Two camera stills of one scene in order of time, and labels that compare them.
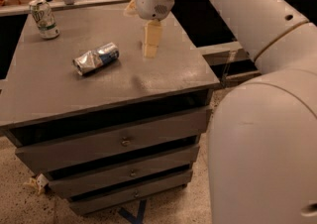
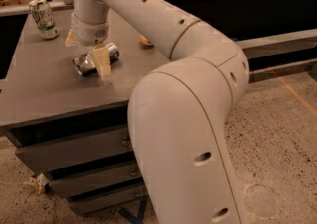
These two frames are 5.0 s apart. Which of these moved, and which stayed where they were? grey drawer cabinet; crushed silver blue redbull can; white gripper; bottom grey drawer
Moved: white gripper
Stayed: bottom grey drawer; grey drawer cabinet; crushed silver blue redbull can
